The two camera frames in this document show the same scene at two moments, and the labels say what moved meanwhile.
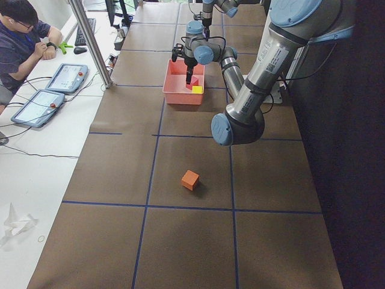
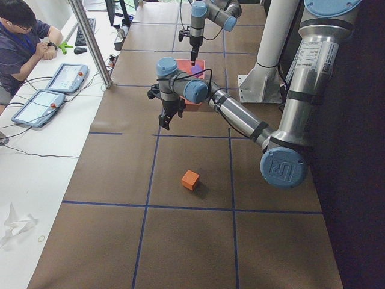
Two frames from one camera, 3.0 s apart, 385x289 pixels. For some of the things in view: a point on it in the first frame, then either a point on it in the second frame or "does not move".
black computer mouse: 79,50 does not move
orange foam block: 189,179 does not move
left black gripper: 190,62 -> 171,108
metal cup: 121,33 does not move
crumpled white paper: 14,225 does not move
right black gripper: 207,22 -> 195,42
